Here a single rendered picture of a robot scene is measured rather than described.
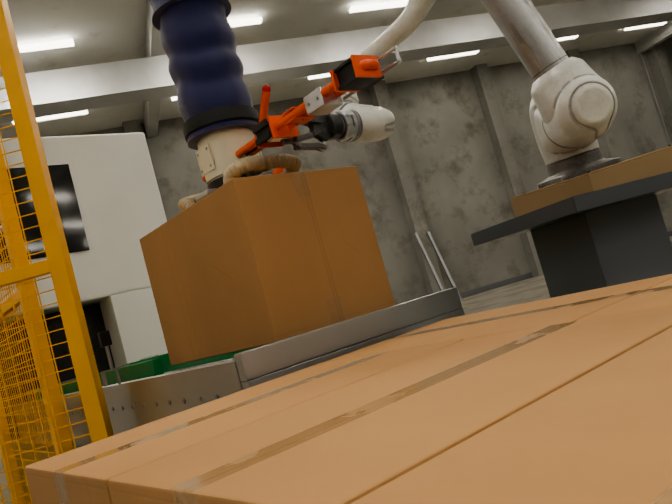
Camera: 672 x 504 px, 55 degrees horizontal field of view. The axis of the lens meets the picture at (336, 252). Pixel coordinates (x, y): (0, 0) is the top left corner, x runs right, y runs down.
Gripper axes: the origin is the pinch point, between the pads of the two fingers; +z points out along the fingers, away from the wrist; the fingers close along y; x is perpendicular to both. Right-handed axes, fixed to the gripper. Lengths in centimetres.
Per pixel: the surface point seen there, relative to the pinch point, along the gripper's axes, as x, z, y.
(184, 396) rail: 19, 35, 59
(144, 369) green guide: 68, 25, 51
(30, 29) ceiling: 668, -169, -393
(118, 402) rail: 68, 36, 59
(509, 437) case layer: -104, 68, 59
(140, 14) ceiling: 613, -296, -392
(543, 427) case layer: -105, 66, 59
